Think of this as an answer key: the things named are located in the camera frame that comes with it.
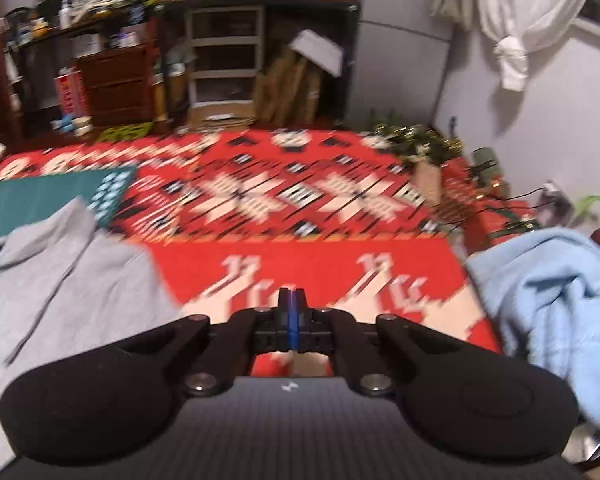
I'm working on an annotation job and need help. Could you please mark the grey polo shirt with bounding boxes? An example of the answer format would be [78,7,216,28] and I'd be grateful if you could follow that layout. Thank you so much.
[0,198,181,470]

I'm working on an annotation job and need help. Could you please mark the red patterned christmas tablecloth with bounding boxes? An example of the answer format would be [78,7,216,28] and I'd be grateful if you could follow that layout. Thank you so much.
[0,131,498,350]

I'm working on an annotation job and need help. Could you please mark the large red gift box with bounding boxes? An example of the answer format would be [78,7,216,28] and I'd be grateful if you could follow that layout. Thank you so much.
[434,157,542,254]

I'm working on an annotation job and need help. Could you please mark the beige patterned gift box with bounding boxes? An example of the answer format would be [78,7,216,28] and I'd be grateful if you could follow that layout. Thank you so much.
[413,162,442,206]

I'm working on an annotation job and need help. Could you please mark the light blue fleece blanket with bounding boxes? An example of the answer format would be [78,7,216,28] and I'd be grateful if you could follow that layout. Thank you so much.
[465,228,600,432]

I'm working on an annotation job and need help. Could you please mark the christmas garland with lights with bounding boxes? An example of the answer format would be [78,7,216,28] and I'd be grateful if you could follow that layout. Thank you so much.
[361,108,464,167]

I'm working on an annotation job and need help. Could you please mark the green plastic crate lid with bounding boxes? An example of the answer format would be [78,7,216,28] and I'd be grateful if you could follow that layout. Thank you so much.
[96,122,154,143]

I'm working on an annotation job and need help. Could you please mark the green cutting mat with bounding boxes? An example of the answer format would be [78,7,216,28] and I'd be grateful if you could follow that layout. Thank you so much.
[0,165,137,237]

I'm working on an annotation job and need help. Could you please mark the leaning cardboard sheets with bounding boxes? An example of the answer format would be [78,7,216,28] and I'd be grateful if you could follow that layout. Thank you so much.
[252,47,324,128]

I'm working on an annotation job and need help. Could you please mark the dark wooden drawer cabinet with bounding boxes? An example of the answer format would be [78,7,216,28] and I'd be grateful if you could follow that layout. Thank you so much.
[76,44,155,127]

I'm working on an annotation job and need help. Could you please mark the silver refrigerator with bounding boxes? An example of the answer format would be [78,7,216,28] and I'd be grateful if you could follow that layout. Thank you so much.
[346,0,453,127]

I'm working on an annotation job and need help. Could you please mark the white drawer shelf unit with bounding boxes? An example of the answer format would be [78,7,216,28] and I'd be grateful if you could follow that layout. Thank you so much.
[185,6,264,106]

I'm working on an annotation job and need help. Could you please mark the white knotted curtain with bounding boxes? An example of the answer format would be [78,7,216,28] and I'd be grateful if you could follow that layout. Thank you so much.
[477,0,586,92]

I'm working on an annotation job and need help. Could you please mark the wall power outlet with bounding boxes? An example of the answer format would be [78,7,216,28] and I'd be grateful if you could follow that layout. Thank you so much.
[536,181,574,226]

